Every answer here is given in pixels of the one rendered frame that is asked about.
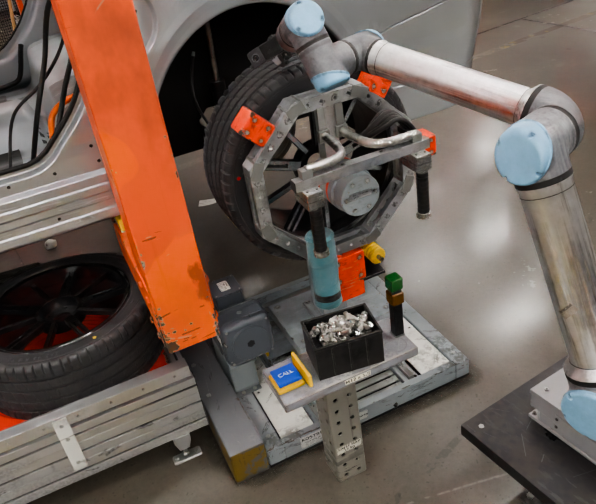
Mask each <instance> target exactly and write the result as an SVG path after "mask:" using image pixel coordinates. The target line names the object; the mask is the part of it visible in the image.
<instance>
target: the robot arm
mask: <svg viewBox="0 0 596 504"><path fill-rule="evenodd" d="M295 54H297V55H298V57H299V59H300V61H301V62H302V64H303V66H304V68H305V70H306V72H307V74H308V76H309V78H310V80H311V83H312V84H313V85H314V87H315V89H316V90H317V91H318V92H319V93H324V92H327V91H330V90H332V89H335V88H337V87H339V86H341V85H343V84H344V83H346V82H348V81H349V80H350V75H352V74H354V73H356V72H358V71H363V72H366V73H368V74H371V75H377V76H379V77H382V78H385V79H388V80H391V81H393V82H396V83H399V84H402V85H404V86H407V87H410V88H413V89H415V90H418V91H421V92H424V93H426V94H429V95H432V96H435V97H438V98H440V99H443V100H446V101H449V102H451V103H454V104H457V105H460V106H462V107H465V108H468V109H471V110H473V111H476V112H479V113H482V114H484V115H487V116H490V117H493V118H496V119H498V120H501V121H504V122H507V123H509V124H512V125H511V126H510V127H509V128H508V129H507V130H506V131H505V132H504V133H503V134H502V135H501V136H500V137H499V139H498V141H497V143H496V146H495V151H494V158H495V163H496V167H497V169H498V171H499V173H500V174H501V175H502V177H506V178H507V181H508V182H510V183H512V184H514V186H515V189H516V191H517V192H518V194H519V197H520V201H521V204H522V207H523V210H524V213H525V217H526V220H527V223H528V226H529V230H530V233H531V236H532V239H533V242H534V246H535V249H536V252H537V255H538V258H539V262H540V265H541V268H542V271H543V274H544V278H545V281H546V284H547V287H548V291H549V294H550V297H551V300H552V303H553V307H554V310H555V313H556V316H557V319H558V323H559V326H560V329H561V332H562V335H563V339H564V342H565V345H566V348H567V351H568V355H569V357H568V358H567V359H566V360H565V362H564V365H563V369H564V372H565V376H566V379H567V382H568V385H569V390H568V391H567V392H566V393H565V394H564V395H563V398H562V401H561V411H562V413H563V414H564V417H565V419H566V420H567V422H568V423H569V424H570V425H571V426H572V427H573V428H574V429H575V430H576V431H578V432H579V433H581V434H582V435H585V436H587V437H588V438H590V439H592V440H594V441H596V254H595V250H594V247H593V243H592V240H591V236H590V233H589V229H588V226H587V222H586V219H585V215H584V212H583V208H582V205H581V201H580V198H579V194H578V191H577V187H576V184H575V180H574V177H573V174H574V171H573V168H572V164H571V161H570V157H569V154H571V153H572V152H573V151H574V150H575V149H576V148H577V147H578V145H579V144H580V142H581V140H582V138H583V135H584V119H583V116H582V113H581V111H580V109H579V108H578V106H577V105H576V104H575V102H574V101H573V100H572V99H571V98H570V97H568V96H567V95H566V94H565V93H563V92H561V91H560V90H558V89H555V88H553V87H550V86H547V85H544V84H539V85H538V86H536V87H534V88H529V87H526V86H523V85H520V84H516V83H513V82H510V81H507V80H504V79H501V78H498V77H495V76H492V75H489V74H485V73H482V72H479V71H476V70H473V69H470V68H467V67H464V66H461V65H458V64H454V63H451V62H448V61H445V60H442V59H439V58H436V57H433V56H430V55H426V54H423V53H420V52H417V51H414V50H411V49H408V48H405V47H402V46H399V45H395V44H392V43H389V42H387V41H386V40H384V38H383V37H382V35H381V34H380V33H379V32H377V31H375V30H372V29H366V30H361V31H358V32H356V33H355V34H353V35H351V36H349V37H346V38H344V39H342V40H339V41H337V42H334V43H333V42H332V40H331V39H330V37H329V35H328V32H327V31H326V29H325V27H324V14H323V11H322V9H321V8H320V6H319V5H318V4H316V3H315V2H313V1H311V0H299V1H296V2H295V3H293V4H292V5H291V6H290V7H289V8H288V9H287V11H286V13H285V15H284V17H283V19H282V21H281V22H280V24H279V26H278V28H277V32H276V34H274V35H273V34H272V35H270V37H268V40H267V41H266V42H264V43H263V44H261V45H259V46H258V47H256V48H255V49H253V50H252V51H250V52H249V53H248V54H247V57H248V59H249V60H250V62H251V64H252V66H253V67H254V68H258V67H260V66H262V65H263V64H265V63H267V62H268V61H270V60H271V59H272V61H273V62H274V63H275V64H277V65H279V66H280V67H285V66H287V65H288V64H289V60H288V59H290V57H291V56H293V55H295Z"/></svg>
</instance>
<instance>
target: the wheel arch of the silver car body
mask: <svg viewBox="0 0 596 504"><path fill-rule="evenodd" d="M292 4H293V3H290V2H286V1H281V0H250V1H245V2H240V3H237V4H234V5H231V6H229V7H226V8H224V9H222V10H220V11H218V12H217V13H215V14H213V15H212V16H210V17H209V18H207V19H206V20H204V21H203V22H202V23H201V24H199V25H198V26H197V27H196V28H195V29H194V30H193V31H192V32H191V33H190V34H189V35H188V36H187V37H186V38H185V39H184V41H183V42H182V43H181V44H180V46H179V47H178V48H177V50H176V51H175V53H174V54H173V56H172V58H171V59H170V61H169V63H168V65H167V67H166V69H165V71H164V73H163V75H162V78H161V80H160V83H159V86H158V89H157V95H158V99H159V103H160V107H161V111H162V114H163V118H164V122H165V126H166V130H167V133H168V137H169V141H170V145H171V149H172V153H173V156H174V157H177V156H180V155H184V154H187V153H190V152H193V151H197V150H200V149H203V147H204V138H203V134H202V130H201V126H200V121H199V120H200V119H201V117H202V116H201V115H200V113H199V111H198V109H197V107H196V105H195V103H194V100H193V97H192V92H191V85H190V69H191V57H192V56H191V55H192V51H194V52H195V57H194V67H193V86H194V93H195V97H196V100H197V102H198V104H199V107H200V109H201V110H202V112H203V114H204V112H205V110H206V109H207V108H209V107H212V106H215V104H214V98H213V93H212V91H211V89H210V84H209V81H210V80H211V79H214V78H213V73H212V67H211V61H210V56H209V50H208V45H207V39H206V34H205V28H204V24H205V23H207V22H208V21H209V22H210V27H211V33H212V39H213V44H214V50H215V56H216V61H217V67H218V73H219V77H222V78H224V79H225V84H226V89H228V86H229V85H230V84H231V83H232V82H233V81H235V78H236V77H237V76H239V75H241V74H242V72H243V71H244V70H246V69H247V68H250V66H251V65H252V64H251V62H250V60H249V59H248V57H247V54H248V53H249V52H250V51H252V50H253V49H255V48H256V47H258V46H259V45H261V44H263V43H264V42H266V41H267V40H268V37H270V35H272V34H273V35H274V34H276V32H277V28H278V26H279V24H280V22H281V21H282V19H283V17H284V15H285V13H286V11H287V9H288V8H289V7H290V6H291V5H292ZM324 27H325V29H326V31H327V32H328V35H329V37H330V39H331V40H332V42H333V43H334V42H337V41H339V40H342V38H341V37H340V35H339V34H338V33H337V32H336V31H335V30H334V29H333V28H332V27H331V26H330V25H329V24H328V23H327V22H326V21H325V20H324ZM226 89H225V90H226Z"/></svg>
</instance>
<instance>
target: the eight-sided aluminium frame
mask: <svg viewBox="0 0 596 504"><path fill-rule="evenodd" d="M368 89H369V87H367V86H365V85H364V84H362V83H361V82H359V81H357V80H355V79H352V78H350V80H349V81H348V82H346V83H344V84H343V85H341V86H339V87H337V88H335V89H332V90H330V91H327V92H324V93H319V92H318V91H317V90H316V89H313V90H309V91H306V92H303V93H299V94H296V95H290V96H289V97H286V98H283V99H282V101H281V102H280V104H279V105H278V106H277V109H276V110H275V112H274V114H273V115H272V117H271V119H270V120H269V122H270V123H271V124H273V125H274V126H275V127H276V128H275V130H274V132H273V133H272V135H271V136H270V138H269V140H268V141H267V143H266V145H265V146H264V147H263V148H262V147H260V146H258V145H257V144H255V145H254V146H253V148H252V149H251V151H250V153H249V154H248V156H246V159H245V161H244V163H243V164H242V167H243V174H244V177H245V182H246V186H247V191H248V196H249V201H250V206H251V211H252V216H253V223H254V226H255V230H256V231H257V232H258V234H259V235H260V236H261V237H262V238H263V239H265V240H267V241H268V242H271V243H274V244H276V245H278V246H280V247H282V248H284V249H286V250H288V251H290V252H292V253H294V254H296V255H299V256H301V257H303V258H305V259H307V260H308V256H307V247H306V241H304V240H302V239H300V238H298V237H296V236H294V235H292V234H290V233H288V232H286V231H284V230H282V229H280V228H278V227H276V226H274V225H273V224H272V218H271V213H270V208H269V202H268V197H267V192H266V186H265V181H264V175H263V172H264V170H265V169H266V167H267V165H268V164H269V162H270V161H271V159H272V157H273V156H274V154H275V153H276V151H277V149H278V148H279V146H280V145H281V143H282V141H283V140H284V138H285V137H286V135H287V133H288V132H289V130H290V128H291V127H292V125H293V124H294V122H295V120H296V119H297V117H298V116H299V115H302V114H305V113H308V112H311V111H315V110H316V109H317V108H321V107H324V108H325V107H328V106H331V105H334V103H337V102H340V101H341V102H344V101H347V100H351V99H354V98H356V99H358V100H359V101H361V102H362V103H363V104H365V105H366V106H368V107H369V108H370V109H372V110H373V111H375V112H376V113H378V112H379V111H381V110H382V109H387V108H388V109H392V110H395V111H397V112H399V113H400V114H401V115H402V116H403V117H404V118H406V119H408V120H409V121H410V122H411V119H410V118H408V117H407V116H406V114H404V113H402V112H400V111H399V110H398V109H396V108H395V107H394V106H392V105H391V104H389V103H388V102H387V101H385V100H384V99H383V98H381V97H380V96H379V95H377V94H375V93H373V92H370V91H368ZM319 100H320V102H319ZM398 125H400V124H399V123H398V122H396V123H394V124H393V125H392V126H390V131H391V137H392V136H395V135H398V134H401V133H399V132H398V130H397V126H398ZM393 174H394V176H393V179H392V180H391V182H390V183H389V185H388V186H387V188H386V189H385V191H384V192H383V194H382V195H381V197H380V198H379V200H378V201H377V203H376V204H375V206H374V207H373V209H372V210H371V212H370V213H369V215H368V216H367V218H366V219H365V221H364V222H363V224H362V225H360V226H358V227H355V228H352V229H350V230H347V231H344V232H341V233H339V234H336V235H334V240H335V246H336V251H337V255H340V254H342V253H345V252H348V251H350V250H353V249H356V248H358V247H361V246H363V245H366V244H370V243H371V242H374V241H376V240H377V238H378V237H379V236H380V235H381V232H382V231H383V229H384V228H385V226H386V225H387V223H388V222H389V220H390V219H391V217H392V216H393V214H394V213H395V211H396V210H397V208H398V207H399V206H400V204H401V203H402V201H403V200H404V198H405V197H406V195H407V194H408V192H410V190H411V188H412V186H413V185H414V177H415V176H414V174H413V171H412V170H411V169H409V168H408V167H406V166H404V165H403V164H401V161H400V158H398V159H395V160H393Z"/></svg>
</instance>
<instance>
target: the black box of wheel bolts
mask: <svg viewBox="0 0 596 504"><path fill-rule="evenodd" d="M301 325H302V329H303V335H304V341H305V346H306V352H307V354H308V356H309V358H310V360H311V362H312V365H313V367H314V369H315V371H316V373H317V376H318V378H319V380H320V381H321V380H324V379H327V378H331V377H334V376H337V375H340V374H344V373H347V372H350V371H353V370H357V369H360V368H363V367H367V366H370V365H373V364H376V363H380V362H383V361H385V358H384V347H383V337H382V333H383V330H382V328H381V327H380V325H379V324H378V322H377V321H376V319H375V318H374V316H373V314H372V313H371V311H370V310H369V308H368V307H367V305H366V304H365V303H362V304H359V305H355V306H352V307H348V308H345V309H342V310H338V311H335V312H331V313H328V314H324V315H321V316H317V317H314V318H311V319H307V320H304V321H301Z"/></svg>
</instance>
